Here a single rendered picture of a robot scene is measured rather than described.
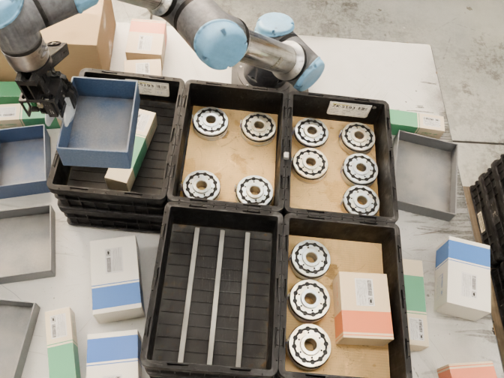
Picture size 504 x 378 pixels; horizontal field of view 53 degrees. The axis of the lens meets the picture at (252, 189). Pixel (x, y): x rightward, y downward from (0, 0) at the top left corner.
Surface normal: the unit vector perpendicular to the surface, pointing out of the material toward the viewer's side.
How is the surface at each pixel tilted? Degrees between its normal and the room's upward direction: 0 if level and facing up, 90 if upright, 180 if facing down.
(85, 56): 90
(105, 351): 0
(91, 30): 0
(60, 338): 0
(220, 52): 83
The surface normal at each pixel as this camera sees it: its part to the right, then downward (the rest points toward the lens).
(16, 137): 0.21, 0.87
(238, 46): 0.50, 0.72
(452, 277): 0.09, -0.48
